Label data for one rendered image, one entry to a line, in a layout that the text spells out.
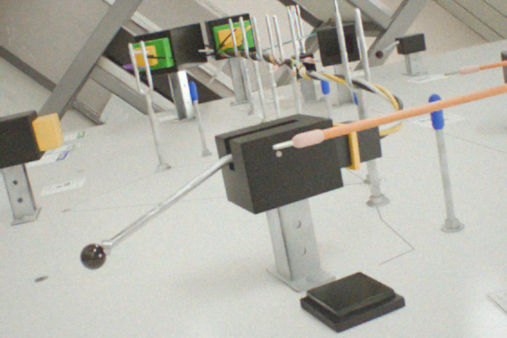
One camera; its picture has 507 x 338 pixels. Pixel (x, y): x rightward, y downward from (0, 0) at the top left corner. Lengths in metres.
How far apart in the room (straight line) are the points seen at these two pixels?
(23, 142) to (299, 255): 0.35
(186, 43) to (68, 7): 7.10
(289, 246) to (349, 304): 0.07
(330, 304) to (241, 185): 0.08
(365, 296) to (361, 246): 0.10
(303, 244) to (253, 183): 0.05
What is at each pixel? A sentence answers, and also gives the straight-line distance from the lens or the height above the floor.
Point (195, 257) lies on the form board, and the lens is 0.49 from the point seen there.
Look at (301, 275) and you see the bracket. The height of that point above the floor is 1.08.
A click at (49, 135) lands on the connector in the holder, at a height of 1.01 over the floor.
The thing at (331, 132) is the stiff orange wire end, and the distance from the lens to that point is 0.29.
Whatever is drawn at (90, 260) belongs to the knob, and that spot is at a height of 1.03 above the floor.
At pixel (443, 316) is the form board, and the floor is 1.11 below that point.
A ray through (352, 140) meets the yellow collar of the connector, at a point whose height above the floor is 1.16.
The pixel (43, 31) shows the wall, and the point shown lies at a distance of 8.20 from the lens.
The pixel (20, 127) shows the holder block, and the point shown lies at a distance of 0.69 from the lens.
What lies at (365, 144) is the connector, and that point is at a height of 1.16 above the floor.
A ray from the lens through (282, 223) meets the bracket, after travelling 0.40.
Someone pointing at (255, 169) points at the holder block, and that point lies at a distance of 0.38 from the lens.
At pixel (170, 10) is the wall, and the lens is 8.00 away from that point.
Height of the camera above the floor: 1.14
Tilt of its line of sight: 2 degrees down
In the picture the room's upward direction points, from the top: 35 degrees clockwise
